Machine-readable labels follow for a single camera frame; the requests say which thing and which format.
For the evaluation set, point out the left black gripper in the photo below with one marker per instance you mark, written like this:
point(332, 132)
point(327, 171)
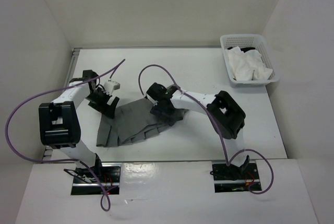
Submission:
point(108, 111)

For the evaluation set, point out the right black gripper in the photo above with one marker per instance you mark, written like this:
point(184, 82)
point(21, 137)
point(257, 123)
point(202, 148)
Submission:
point(157, 110)

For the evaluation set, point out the grey pleated skirt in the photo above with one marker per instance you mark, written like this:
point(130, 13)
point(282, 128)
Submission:
point(133, 123)

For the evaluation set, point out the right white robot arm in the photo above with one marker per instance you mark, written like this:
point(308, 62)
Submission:
point(225, 114)

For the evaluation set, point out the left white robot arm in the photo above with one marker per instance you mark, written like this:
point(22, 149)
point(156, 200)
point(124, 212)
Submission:
point(59, 123)

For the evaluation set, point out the white crumpled cloth in basket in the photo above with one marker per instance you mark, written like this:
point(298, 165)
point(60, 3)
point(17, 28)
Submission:
point(247, 66)

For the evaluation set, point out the black garment in basket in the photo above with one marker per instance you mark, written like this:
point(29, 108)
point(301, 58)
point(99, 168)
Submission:
point(242, 49)

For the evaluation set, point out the white plastic mesh basket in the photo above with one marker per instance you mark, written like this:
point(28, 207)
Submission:
point(250, 41)

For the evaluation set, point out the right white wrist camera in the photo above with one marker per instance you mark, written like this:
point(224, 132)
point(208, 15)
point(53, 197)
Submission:
point(151, 100)

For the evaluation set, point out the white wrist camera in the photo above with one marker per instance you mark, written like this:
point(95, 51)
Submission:
point(110, 86)
point(151, 100)

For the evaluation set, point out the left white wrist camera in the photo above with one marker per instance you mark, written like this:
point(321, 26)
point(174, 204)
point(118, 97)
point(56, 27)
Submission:
point(110, 86)

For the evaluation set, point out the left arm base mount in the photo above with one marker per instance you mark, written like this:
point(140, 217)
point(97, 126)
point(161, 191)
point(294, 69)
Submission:
point(84, 183)

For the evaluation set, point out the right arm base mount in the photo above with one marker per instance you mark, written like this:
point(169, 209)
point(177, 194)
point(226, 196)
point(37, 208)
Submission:
point(231, 179)

